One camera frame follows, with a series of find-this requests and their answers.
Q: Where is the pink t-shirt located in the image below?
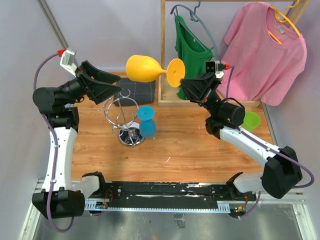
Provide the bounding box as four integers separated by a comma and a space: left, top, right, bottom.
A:
217, 1, 307, 106

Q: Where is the wooden clothes rack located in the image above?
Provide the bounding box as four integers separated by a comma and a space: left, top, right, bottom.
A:
157, 0, 311, 108

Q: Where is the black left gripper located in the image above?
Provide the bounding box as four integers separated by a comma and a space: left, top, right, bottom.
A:
58, 60, 122, 106

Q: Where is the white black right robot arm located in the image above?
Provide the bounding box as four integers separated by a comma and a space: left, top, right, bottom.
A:
180, 72, 302, 200

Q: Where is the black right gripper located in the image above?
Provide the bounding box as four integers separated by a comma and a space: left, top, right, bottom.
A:
178, 72, 223, 118

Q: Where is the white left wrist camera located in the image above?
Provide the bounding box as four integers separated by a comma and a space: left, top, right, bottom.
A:
57, 47, 77, 76

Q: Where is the yellow plastic wine glass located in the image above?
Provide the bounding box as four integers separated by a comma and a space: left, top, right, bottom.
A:
125, 55, 186, 88

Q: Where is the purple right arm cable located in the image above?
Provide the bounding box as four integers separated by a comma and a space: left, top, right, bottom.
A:
224, 65, 316, 221

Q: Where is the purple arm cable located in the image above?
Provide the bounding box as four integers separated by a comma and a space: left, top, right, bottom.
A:
33, 52, 106, 233
224, 65, 316, 221

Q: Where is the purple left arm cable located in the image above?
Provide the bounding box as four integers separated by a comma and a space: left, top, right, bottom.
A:
33, 52, 106, 233

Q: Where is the grey blue clothes hanger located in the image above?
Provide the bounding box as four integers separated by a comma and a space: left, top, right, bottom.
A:
170, 1, 221, 62

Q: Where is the chrome wire wine glass rack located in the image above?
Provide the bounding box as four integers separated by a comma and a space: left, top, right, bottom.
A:
93, 89, 145, 148

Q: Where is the lime green plastic wine glass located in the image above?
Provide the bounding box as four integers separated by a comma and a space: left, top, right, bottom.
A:
241, 111, 261, 132

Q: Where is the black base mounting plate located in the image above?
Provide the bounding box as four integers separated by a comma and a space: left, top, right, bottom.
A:
84, 181, 258, 210

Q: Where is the aluminium frame rail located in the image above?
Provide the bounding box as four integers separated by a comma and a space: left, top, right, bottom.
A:
37, 0, 69, 49

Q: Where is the yellow clothes hanger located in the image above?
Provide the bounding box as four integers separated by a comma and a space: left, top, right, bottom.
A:
270, 0, 302, 37

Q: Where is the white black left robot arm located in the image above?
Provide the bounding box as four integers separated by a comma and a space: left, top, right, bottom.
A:
32, 60, 122, 220

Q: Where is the green tank top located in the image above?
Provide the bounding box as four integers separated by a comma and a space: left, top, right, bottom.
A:
174, 15, 215, 101

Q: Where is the dark grey folded cloth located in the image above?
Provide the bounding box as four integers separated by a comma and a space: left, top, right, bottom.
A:
116, 78, 156, 105

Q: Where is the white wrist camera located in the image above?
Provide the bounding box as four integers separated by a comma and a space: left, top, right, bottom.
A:
57, 47, 77, 76
205, 60, 231, 79

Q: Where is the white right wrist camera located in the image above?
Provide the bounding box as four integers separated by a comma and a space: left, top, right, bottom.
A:
205, 60, 231, 79

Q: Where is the blue plastic wine glass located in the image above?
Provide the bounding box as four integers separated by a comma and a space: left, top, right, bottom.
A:
137, 105, 157, 138

